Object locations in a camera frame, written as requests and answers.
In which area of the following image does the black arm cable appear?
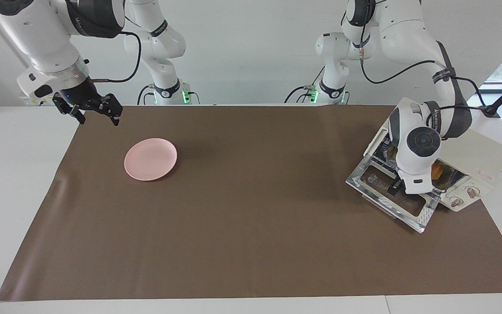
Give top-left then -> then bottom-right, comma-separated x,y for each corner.
359,24 -> 500,141
88,17 -> 142,83

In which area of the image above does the cream toaster oven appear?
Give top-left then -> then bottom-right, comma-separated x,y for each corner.
363,116 -> 502,213

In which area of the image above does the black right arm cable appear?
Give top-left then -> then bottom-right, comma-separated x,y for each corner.
88,17 -> 142,83

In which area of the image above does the brown table mat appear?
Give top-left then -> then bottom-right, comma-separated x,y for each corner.
0,105 -> 502,301

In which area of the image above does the pink round plate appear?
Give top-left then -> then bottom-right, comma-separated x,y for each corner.
124,138 -> 178,181

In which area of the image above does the glass oven door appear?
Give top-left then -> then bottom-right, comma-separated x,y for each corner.
346,155 -> 441,234

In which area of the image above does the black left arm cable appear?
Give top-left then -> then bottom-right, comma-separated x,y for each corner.
359,24 -> 500,141

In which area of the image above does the silver foil baking tray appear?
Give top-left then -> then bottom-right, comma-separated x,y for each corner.
383,144 -> 458,191

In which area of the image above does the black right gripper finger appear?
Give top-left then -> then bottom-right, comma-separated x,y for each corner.
53,97 -> 86,125
103,94 -> 123,127

